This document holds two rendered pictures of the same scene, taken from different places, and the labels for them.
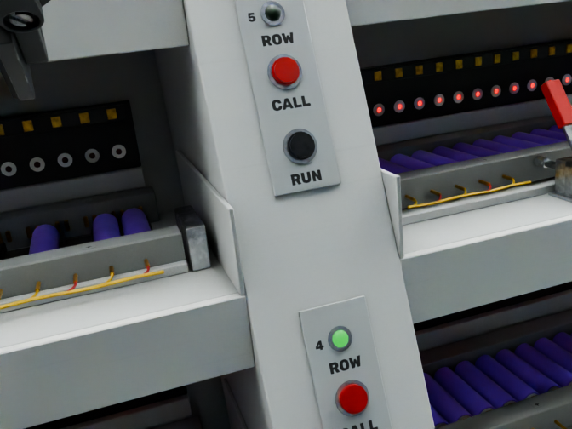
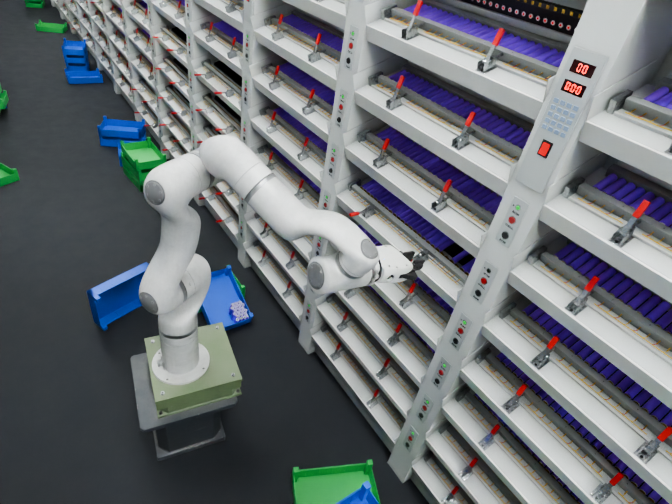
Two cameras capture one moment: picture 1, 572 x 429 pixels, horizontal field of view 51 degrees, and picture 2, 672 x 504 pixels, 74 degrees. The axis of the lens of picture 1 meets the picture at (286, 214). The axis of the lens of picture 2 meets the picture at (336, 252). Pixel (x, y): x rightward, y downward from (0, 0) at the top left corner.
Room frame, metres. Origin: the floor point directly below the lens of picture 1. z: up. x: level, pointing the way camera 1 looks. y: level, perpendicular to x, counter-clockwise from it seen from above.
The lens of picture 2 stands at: (-0.40, -0.68, 1.69)
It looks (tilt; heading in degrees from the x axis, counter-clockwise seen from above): 37 degrees down; 65
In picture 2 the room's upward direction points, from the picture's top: 11 degrees clockwise
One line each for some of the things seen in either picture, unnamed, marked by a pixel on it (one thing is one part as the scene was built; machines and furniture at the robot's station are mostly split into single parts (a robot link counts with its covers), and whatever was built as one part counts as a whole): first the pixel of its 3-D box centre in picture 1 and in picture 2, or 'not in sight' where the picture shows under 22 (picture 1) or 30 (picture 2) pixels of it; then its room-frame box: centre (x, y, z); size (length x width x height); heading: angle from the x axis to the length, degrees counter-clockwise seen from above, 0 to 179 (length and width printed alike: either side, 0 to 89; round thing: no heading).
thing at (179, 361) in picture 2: not in sight; (179, 344); (-0.40, 0.39, 0.46); 0.19 x 0.19 x 0.18
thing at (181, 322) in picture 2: not in sight; (183, 292); (-0.38, 0.41, 0.68); 0.19 x 0.12 x 0.24; 44
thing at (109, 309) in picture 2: not in sight; (125, 295); (-0.62, 1.06, 0.10); 0.30 x 0.08 x 0.20; 35
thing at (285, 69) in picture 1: (283, 72); not in sight; (0.34, -0.02, 1.00); 0.02 x 0.01 x 0.02; 105
